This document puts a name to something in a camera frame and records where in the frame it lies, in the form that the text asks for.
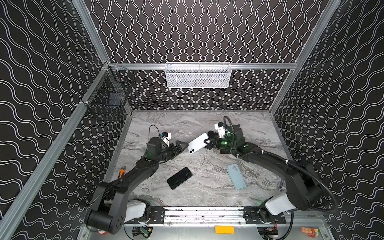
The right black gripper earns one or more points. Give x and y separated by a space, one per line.
214 141

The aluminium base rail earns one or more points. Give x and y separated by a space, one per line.
208 217

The yellow block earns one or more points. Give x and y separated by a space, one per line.
229 230

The white wire mesh basket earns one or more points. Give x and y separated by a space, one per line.
194 75

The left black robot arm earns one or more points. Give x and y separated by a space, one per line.
110 208

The red yellow toy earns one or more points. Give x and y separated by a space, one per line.
310 232

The black phone screen up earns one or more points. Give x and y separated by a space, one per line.
179 178

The light blue phone case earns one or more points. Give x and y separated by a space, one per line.
236 176

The silver spanner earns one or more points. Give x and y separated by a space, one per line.
281 185

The black wire basket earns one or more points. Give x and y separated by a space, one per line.
109 102

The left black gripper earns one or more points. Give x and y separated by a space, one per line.
174 147

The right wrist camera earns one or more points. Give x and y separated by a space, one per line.
221 129

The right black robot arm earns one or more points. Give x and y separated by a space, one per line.
304 190

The white phone face down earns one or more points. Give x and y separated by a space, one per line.
198 143

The orange adjustable wrench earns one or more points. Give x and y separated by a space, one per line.
122 171

